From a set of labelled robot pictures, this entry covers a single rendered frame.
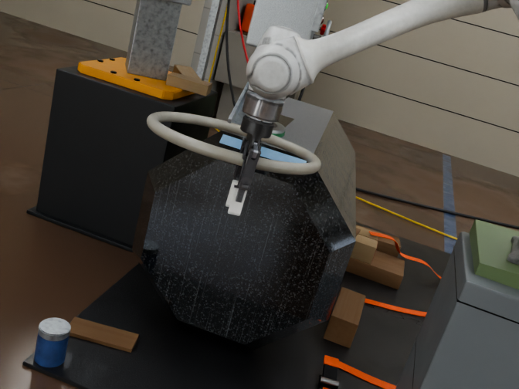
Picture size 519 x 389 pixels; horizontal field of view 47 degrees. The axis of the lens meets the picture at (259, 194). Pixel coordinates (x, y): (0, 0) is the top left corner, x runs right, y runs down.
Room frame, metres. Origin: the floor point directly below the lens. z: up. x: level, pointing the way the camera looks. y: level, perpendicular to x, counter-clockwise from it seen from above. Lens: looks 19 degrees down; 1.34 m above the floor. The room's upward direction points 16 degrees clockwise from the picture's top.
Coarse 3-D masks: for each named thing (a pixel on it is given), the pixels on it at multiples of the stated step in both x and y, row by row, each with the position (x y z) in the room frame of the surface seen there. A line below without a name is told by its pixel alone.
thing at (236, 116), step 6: (246, 84) 2.05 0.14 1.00; (246, 90) 2.01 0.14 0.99; (240, 96) 1.95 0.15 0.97; (240, 102) 1.92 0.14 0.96; (234, 108) 1.86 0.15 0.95; (240, 108) 1.96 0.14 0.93; (234, 114) 1.83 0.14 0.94; (240, 114) 1.92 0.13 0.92; (228, 120) 1.79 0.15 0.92; (234, 120) 1.87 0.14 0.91; (240, 120) 1.88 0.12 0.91; (228, 132) 1.80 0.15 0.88
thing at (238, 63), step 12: (228, 36) 5.40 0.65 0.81; (240, 36) 5.38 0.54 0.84; (240, 48) 5.37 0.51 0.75; (252, 48) 5.35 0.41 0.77; (240, 60) 5.37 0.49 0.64; (216, 72) 5.41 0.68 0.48; (240, 72) 5.36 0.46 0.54; (228, 84) 5.39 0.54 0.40; (240, 84) 5.36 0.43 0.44; (228, 96) 5.51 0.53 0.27; (288, 96) 6.37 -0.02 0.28; (228, 108) 5.50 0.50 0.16
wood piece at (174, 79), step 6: (168, 78) 2.76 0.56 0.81; (174, 78) 2.76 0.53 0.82; (180, 78) 2.76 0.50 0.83; (186, 78) 2.79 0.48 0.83; (192, 78) 2.83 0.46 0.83; (168, 84) 2.76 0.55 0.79; (174, 84) 2.76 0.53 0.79; (180, 84) 2.76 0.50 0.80; (186, 84) 2.75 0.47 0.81; (192, 84) 2.75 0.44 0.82; (198, 84) 2.75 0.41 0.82; (204, 84) 2.76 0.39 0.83; (210, 84) 2.80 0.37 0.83; (192, 90) 2.75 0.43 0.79; (198, 90) 2.75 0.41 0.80; (204, 90) 2.75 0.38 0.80; (210, 90) 2.84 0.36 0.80
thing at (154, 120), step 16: (160, 112) 1.61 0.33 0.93; (176, 112) 1.70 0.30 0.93; (160, 128) 1.41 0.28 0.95; (224, 128) 1.79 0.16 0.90; (176, 144) 1.37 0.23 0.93; (192, 144) 1.35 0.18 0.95; (208, 144) 1.35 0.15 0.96; (272, 144) 1.78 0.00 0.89; (288, 144) 1.74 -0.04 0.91; (224, 160) 1.34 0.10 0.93; (240, 160) 1.34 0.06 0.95; (272, 160) 1.38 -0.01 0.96
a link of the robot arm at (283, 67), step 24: (432, 0) 1.37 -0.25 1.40; (456, 0) 1.36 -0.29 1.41; (480, 0) 1.36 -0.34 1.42; (360, 24) 1.27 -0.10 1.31; (384, 24) 1.29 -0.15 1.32; (408, 24) 1.34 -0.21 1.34; (264, 48) 1.17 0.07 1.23; (288, 48) 1.18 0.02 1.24; (312, 48) 1.21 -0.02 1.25; (336, 48) 1.21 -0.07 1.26; (360, 48) 1.25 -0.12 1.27; (264, 72) 1.14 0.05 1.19; (288, 72) 1.14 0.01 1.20; (312, 72) 1.20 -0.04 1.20; (264, 96) 1.17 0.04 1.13
